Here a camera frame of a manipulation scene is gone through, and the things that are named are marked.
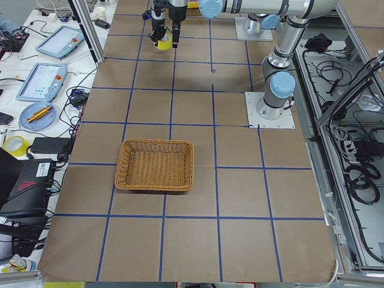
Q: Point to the black computer box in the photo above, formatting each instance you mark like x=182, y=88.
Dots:
x=25, y=186

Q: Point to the brass cylinder tool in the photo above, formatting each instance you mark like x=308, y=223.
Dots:
x=39, y=114

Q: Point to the white paper cup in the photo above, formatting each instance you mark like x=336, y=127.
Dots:
x=100, y=13

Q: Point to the black phone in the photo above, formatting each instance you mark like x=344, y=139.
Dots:
x=5, y=119

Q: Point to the black power adapter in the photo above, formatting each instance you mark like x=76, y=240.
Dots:
x=49, y=145

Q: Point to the small black adapter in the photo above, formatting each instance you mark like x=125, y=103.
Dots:
x=102, y=24

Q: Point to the yellow tape roll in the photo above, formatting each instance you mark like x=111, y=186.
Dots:
x=16, y=146
x=165, y=43

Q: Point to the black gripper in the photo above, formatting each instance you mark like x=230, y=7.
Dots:
x=158, y=18
x=177, y=12

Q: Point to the yellow tape roll on desk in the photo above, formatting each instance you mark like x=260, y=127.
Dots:
x=16, y=146

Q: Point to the blue plate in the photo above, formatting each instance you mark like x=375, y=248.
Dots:
x=41, y=124

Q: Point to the aluminium frame post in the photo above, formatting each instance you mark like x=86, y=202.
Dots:
x=81, y=13

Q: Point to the upper teach pendant tablet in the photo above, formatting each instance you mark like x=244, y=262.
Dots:
x=61, y=43

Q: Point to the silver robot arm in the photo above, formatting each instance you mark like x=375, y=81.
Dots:
x=279, y=83
x=166, y=18

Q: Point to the teach pendant tablet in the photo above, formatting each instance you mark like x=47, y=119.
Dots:
x=61, y=43
x=43, y=83

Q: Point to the brown wicker basket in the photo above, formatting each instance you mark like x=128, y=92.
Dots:
x=155, y=165

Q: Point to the lower teach pendant tablet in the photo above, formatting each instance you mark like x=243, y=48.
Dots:
x=43, y=83

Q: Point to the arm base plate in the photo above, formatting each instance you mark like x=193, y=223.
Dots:
x=255, y=36
x=262, y=116

